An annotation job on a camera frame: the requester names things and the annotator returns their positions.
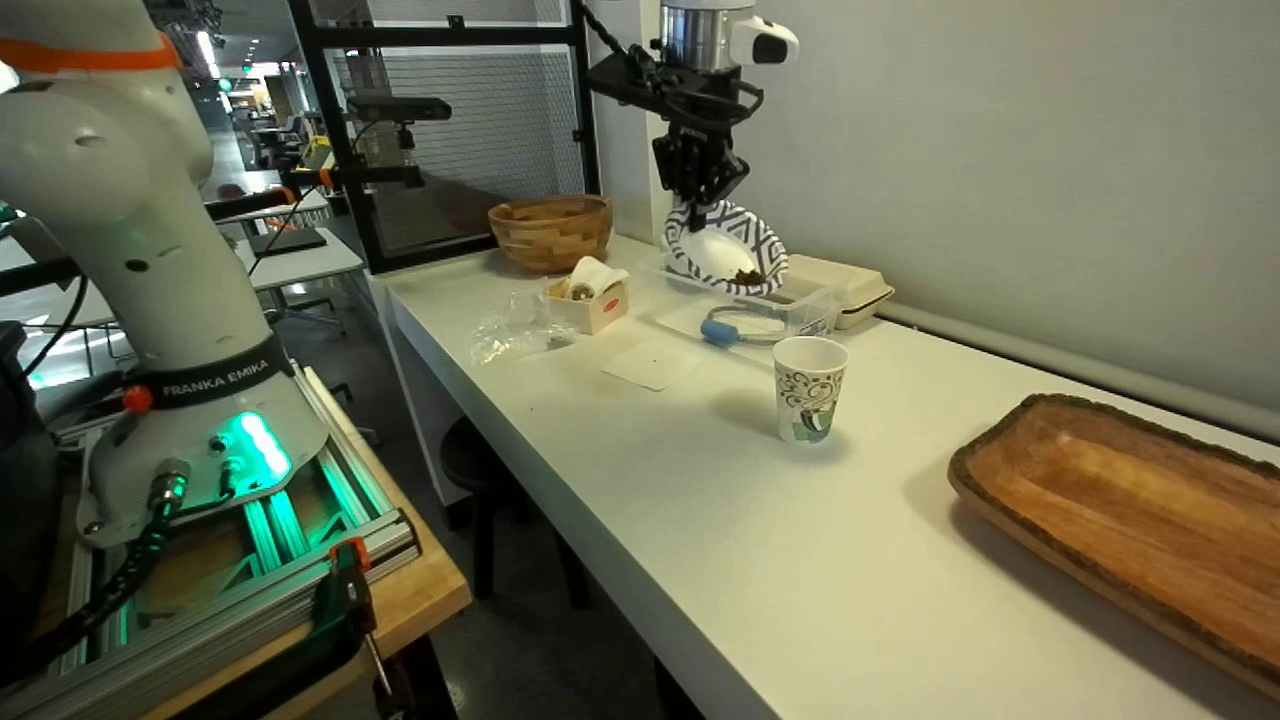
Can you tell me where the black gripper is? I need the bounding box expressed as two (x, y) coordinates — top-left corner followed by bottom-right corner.
(588, 44), (763, 232)

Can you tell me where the blue patterned paper bowl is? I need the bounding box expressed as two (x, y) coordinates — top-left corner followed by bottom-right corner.
(665, 198), (786, 296)

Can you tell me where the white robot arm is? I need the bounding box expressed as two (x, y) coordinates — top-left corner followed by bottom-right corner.
(0, 0), (329, 547)

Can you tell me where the coffee beans pile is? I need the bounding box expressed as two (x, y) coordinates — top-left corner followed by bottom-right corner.
(729, 272), (769, 287)

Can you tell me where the patterned paper coffee cup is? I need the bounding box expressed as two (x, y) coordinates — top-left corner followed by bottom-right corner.
(771, 337), (850, 448)

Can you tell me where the small white house box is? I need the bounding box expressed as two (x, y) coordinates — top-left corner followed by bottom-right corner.
(545, 255), (629, 337)

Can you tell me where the white paper napkin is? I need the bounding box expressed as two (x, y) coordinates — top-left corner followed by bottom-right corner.
(603, 340), (694, 392)

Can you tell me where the woven wicker basket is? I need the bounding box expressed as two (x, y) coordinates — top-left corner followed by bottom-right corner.
(488, 195), (614, 277)

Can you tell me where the clear plastic bag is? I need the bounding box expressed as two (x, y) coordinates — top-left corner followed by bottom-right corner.
(470, 296), (575, 362)

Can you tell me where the wooden robot stand board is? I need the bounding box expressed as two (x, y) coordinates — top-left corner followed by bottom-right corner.
(145, 406), (473, 720)

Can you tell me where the orange black clamp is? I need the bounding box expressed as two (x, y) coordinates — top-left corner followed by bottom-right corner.
(312, 540), (393, 693)

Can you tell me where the brown wooden tray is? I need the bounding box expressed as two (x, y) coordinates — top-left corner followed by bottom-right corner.
(950, 395), (1280, 694)

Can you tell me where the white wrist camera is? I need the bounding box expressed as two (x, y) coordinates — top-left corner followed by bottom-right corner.
(754, 15), (801, 62)

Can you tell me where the black metal shelf frame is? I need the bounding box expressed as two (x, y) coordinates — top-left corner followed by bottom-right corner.
(287, 0), (599, 272)

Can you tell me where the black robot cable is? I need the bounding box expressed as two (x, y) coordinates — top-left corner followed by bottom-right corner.
(0, 455), (196, 685)

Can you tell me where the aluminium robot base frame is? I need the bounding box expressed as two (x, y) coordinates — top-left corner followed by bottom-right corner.
(0, 370), (413, 720)

